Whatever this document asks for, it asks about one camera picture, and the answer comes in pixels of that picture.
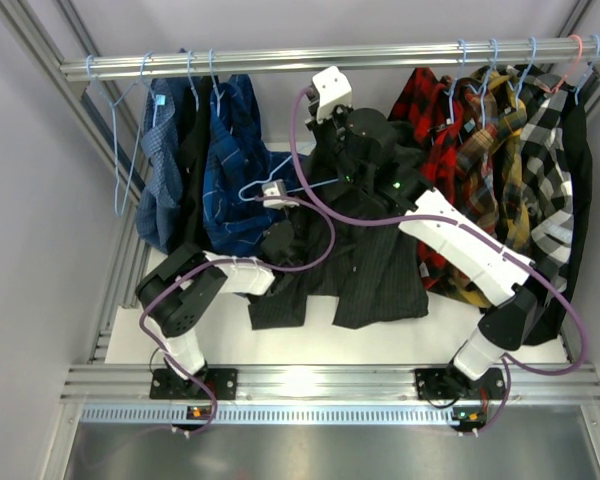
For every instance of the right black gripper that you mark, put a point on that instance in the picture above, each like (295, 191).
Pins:
(327, 133)

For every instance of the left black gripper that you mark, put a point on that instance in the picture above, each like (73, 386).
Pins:
(285, 218)

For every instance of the light blue wire hanger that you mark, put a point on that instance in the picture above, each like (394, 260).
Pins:
(272, 176)

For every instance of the dark grey pinstripe shirt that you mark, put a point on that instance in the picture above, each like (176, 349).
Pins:
(373, 273)

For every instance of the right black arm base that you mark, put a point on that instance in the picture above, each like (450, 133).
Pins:
(449, 386)

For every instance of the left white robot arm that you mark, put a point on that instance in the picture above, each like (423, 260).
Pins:
(177, 293)

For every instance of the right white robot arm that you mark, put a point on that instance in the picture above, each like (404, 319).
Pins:
(517, 288)

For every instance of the blue plaid shirt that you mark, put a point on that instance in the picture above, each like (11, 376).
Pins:
(237, 155)

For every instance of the red plaid hanging shirt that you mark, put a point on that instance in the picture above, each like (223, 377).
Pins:
(423, 102)

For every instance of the light blue checked shirt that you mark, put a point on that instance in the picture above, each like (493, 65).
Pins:
(159, 207)

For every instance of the red black plaid shirt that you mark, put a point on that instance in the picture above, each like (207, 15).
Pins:
(439, 275)

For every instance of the yellow brown plaid shirt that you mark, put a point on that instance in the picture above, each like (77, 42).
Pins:
(489, 170)

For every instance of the black white plaid shirt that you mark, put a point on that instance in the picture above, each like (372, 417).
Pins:
(547, 183)

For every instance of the black hanging garment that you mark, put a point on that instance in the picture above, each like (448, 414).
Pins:
(191, 157)

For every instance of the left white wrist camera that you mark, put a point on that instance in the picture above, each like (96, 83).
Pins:
(274, 196)

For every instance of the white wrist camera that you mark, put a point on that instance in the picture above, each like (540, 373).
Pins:
(274, 196)
(332, 89)

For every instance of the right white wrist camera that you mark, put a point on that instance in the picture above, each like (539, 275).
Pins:
(332, 89)

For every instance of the aluminium hanging rail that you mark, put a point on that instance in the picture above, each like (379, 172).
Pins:
(446, 55)

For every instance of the aluminium front rail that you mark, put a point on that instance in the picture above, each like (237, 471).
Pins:
(311, 395)

